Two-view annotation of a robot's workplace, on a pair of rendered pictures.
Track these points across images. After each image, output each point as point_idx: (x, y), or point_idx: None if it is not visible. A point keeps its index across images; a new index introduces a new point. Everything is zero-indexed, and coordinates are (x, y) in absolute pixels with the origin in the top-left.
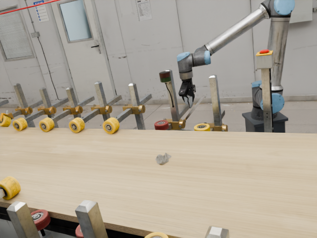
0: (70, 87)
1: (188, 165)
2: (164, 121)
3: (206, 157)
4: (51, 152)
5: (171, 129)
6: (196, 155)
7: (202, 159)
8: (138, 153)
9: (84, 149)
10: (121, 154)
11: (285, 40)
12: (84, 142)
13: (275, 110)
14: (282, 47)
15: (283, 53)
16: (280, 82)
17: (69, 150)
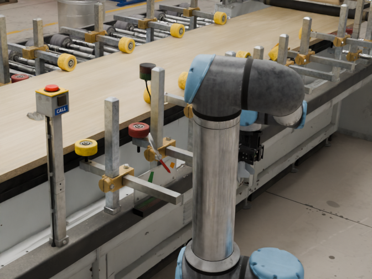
0: (259, 46)
1: (6, 124)
2: (141, 128)
3: (9, 133)
4: (139, 79)
5: (169, 159)
6: (19, 130)
7: (8, 130)
8: (69, 109)
9: (122, 91)
10: (81, 103)
11: (195, 164)
12: (143, 91)
13: None
14: (193, 174)
15: (194, 187)
16: (197, 250)
17: (130, 85)
